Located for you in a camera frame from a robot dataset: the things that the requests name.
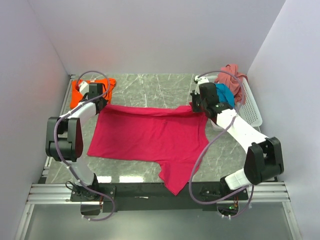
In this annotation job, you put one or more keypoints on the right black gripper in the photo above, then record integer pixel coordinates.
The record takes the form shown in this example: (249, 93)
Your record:
(195, 96)

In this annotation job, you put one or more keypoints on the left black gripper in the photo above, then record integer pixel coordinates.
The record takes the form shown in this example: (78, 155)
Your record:
(104, 101)

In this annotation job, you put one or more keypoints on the magenta t shirt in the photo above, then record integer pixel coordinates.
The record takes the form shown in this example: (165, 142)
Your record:
(170, 137)

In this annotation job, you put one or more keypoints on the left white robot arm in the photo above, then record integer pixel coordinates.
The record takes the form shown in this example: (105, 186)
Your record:
(64, 138)

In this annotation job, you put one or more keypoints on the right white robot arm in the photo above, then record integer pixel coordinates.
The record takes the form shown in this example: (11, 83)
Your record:
(264, 158)

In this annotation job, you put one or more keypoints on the teal blue t shirt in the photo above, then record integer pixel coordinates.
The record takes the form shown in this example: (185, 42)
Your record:
(224, 94)

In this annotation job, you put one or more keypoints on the folded orange t shirt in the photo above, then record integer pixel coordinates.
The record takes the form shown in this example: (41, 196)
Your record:
(76, 96)

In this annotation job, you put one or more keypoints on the salmon pink t shirt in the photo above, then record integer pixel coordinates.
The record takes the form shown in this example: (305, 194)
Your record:
(231, 83)

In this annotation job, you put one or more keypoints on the white plastic basket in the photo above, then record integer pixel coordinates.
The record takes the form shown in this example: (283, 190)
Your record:
(248, 111)

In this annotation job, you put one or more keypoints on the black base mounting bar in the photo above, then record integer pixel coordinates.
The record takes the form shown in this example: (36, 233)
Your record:
(138, 196)

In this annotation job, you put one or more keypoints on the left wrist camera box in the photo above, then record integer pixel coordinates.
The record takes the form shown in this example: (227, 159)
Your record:
(83, 87)

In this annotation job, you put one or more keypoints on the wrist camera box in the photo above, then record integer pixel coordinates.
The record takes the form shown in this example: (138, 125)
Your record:
(201, 80)
(83, 87)

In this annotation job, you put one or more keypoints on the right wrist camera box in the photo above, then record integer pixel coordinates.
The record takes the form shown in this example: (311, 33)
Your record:
(201, 80)

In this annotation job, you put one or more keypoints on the aluminium frame rail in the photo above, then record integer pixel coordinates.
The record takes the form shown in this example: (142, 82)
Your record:
(48, 194)

